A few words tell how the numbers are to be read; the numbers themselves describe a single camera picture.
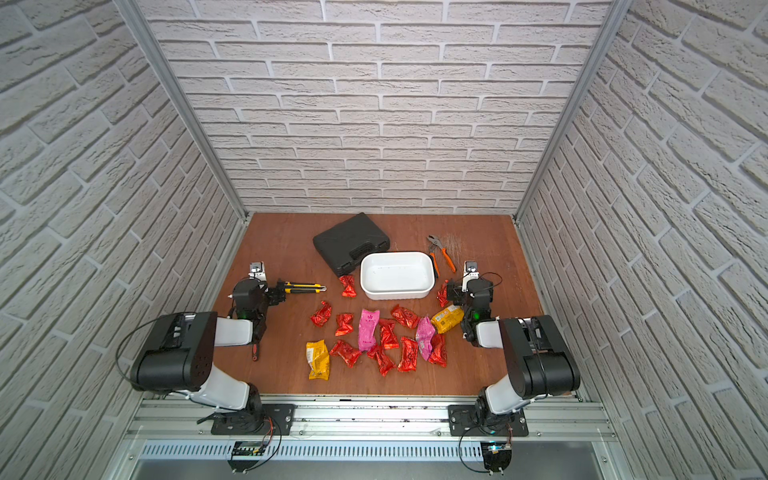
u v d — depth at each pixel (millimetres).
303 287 974
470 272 795
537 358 447
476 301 716
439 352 830
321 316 897
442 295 942
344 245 1041
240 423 678
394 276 1031
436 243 1104
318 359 795
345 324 867
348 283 969
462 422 729
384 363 805
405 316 906
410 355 834
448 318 884
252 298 712
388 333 870
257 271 815
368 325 852
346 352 827
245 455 713
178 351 486
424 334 852
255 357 832
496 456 706
